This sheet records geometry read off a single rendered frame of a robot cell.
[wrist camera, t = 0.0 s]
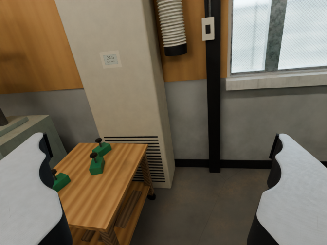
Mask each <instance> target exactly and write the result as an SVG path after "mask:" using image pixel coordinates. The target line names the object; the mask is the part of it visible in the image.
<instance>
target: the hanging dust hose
mask: <svg viewBox="0 0 327 245"><path fill-rule="evenodd" d="M181 1H182V0H157V1H156V2H157V3H158V4H157V6H158V9H159V11H158V12H160V13H159V14H158V15H160V16H159V18H160V20H159V21H161V23H160V24H161V26H160V27H162V28H161V30H162V32H161V33H163V34H162V36H163V37H162V38H163V39H164V40H163V42H164V43H163V44H164V54H165V56H177V55H182V54H186V53H187V42H186V38H185V37H186V36H185V34H186V33H184V32H185V30H184V29H185V27H184V24H183V23H184V21H183V20H184V18H182V17H183V15H182V14H183V12H182V10H183V9H181V8H182V7H183V6H181V5H182V2H181Z"/></svg>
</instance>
